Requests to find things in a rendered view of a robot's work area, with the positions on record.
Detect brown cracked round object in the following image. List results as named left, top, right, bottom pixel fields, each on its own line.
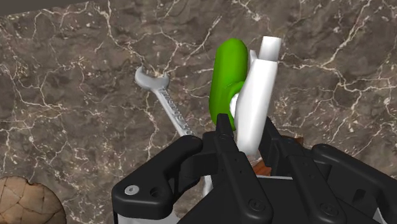
left=0, top=176, right=67, bottom=224

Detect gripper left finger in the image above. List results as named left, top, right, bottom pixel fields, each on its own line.
left=111, top=113, right=274, bottom=224

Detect green and white handheld tool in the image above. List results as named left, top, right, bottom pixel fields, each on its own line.
left=208, top=36, right=283, bottom=157

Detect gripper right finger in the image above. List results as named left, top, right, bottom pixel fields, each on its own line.
left=258, top=116, right=397, bottom=224

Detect silver open-end wrench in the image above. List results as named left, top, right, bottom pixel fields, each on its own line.
left=134, top=65, right=215, bottom=198

